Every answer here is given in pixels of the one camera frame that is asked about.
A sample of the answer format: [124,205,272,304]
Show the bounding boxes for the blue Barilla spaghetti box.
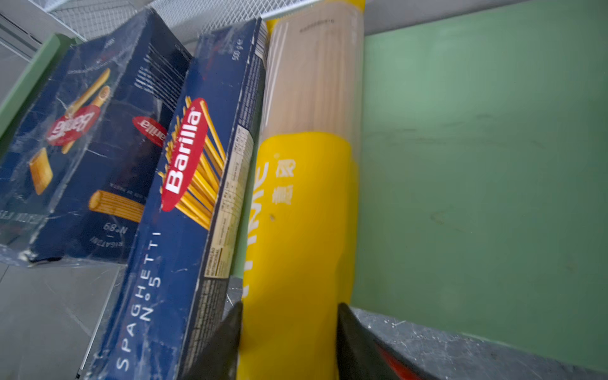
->
[82,18,268,379]

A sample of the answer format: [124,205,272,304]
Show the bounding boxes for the blue Barilla rigatoni box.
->
[1,8,192,267]

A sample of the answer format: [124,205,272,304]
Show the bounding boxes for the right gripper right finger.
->
[335,302,443,380]

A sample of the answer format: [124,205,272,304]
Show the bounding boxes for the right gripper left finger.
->
[182,302,243,380]

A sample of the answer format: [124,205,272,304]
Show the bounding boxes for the yellow spaghetti bag with lettering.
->
[237,1,365,379]

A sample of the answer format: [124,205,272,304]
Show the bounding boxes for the green wooden two-tier shelf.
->
[0,0,608,374]

